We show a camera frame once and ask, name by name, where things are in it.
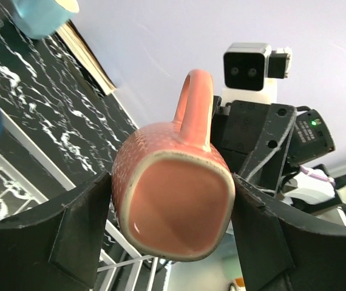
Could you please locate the white wire dish rack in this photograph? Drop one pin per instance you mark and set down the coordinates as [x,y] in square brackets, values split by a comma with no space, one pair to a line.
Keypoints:
[28,178]

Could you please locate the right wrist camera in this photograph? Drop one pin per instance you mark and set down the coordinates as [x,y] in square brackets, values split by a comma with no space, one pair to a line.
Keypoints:
[251,72]

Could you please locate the salmon square mug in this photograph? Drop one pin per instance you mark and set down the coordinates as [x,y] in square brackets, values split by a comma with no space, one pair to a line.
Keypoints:
[172,191]

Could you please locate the light blue faceted mug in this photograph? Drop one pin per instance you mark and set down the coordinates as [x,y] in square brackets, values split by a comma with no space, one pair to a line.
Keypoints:
[38,19]

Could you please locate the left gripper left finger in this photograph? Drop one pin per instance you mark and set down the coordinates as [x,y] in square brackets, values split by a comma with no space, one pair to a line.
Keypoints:
[56,245]

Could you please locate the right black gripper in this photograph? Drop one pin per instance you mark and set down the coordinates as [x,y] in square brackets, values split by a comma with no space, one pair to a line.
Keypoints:
[253,139]

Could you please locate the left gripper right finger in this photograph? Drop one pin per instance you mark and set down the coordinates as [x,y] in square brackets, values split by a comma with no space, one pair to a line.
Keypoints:
[283,248]

